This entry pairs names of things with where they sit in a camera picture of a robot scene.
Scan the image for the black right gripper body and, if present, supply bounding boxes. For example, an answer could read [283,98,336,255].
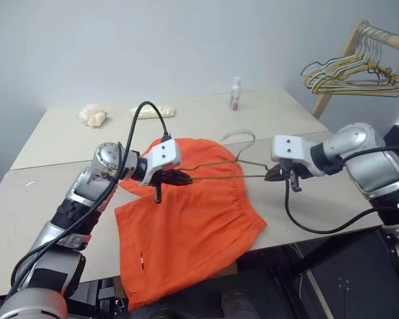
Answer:
[279,159,303,180]

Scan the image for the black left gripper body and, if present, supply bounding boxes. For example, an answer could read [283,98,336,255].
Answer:
[149,168,174,187]

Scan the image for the orange shorts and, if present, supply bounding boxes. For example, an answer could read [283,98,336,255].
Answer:
[114,137,267,313]

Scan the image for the pale yellow cloth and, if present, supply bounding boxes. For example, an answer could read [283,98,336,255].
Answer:
[129,104,179,119]

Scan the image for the white plastic bottle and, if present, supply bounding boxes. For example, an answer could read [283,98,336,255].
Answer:
[229,76,243,112]

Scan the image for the white fluffy clump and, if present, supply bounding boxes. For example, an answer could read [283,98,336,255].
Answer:
[77,103,108,129]

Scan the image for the black equipment under table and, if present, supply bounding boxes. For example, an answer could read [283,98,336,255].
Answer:
[66,278,131,319]

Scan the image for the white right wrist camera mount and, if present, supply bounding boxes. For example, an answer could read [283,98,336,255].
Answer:
[271,134,317,179]

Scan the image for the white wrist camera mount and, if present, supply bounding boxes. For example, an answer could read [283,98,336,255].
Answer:
[271,134,317,179]
[140,138,182,186]

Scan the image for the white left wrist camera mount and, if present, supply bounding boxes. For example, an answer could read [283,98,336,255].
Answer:
[140,138,182,186]

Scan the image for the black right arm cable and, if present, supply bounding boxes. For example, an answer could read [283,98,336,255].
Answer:
[284,146,399,235]

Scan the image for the black metal stand frame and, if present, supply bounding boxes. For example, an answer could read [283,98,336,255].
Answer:
[237,228,399,319]

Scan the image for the dark green wire hanger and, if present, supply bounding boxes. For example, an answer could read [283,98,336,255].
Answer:
[312,49,399,99]

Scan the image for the bunch of wire hangers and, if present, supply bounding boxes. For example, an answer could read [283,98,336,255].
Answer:
[302,29,399,92]

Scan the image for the pale grey wire hanger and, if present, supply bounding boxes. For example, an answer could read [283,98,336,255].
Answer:
[301,26,398,87]

